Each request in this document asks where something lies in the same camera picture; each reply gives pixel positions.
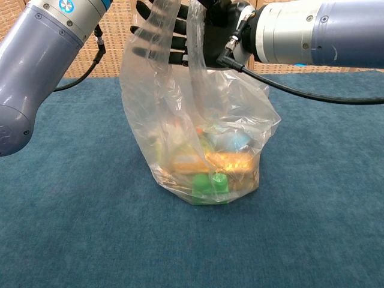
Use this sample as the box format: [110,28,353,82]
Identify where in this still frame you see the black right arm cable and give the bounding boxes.
[215,10,384,105]

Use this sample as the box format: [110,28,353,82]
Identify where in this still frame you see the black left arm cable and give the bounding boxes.
[53,23,107,92]

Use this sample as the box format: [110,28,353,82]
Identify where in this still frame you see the woven wicker folding screen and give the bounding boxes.
[0,0,384,79]

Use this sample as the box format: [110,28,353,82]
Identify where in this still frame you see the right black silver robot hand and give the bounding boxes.
[130,0,256,70]

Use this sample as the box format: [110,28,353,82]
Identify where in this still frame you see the teal carpet table mat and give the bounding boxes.
[0,68,384,288]

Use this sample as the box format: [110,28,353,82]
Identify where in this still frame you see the green toy building brick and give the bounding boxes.
[191,173,231,206]

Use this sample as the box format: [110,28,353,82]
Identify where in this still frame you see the light blue soft item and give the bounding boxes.
[206,130,253,152]

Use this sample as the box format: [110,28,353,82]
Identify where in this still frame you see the gold foil snack packet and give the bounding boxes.
[170,151,259,191]

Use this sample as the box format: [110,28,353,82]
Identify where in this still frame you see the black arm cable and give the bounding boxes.
[53,23,107,92]
[215,10,384,105]

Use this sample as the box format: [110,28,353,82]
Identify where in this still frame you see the clear plastic bag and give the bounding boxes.
[118,0,282,206]

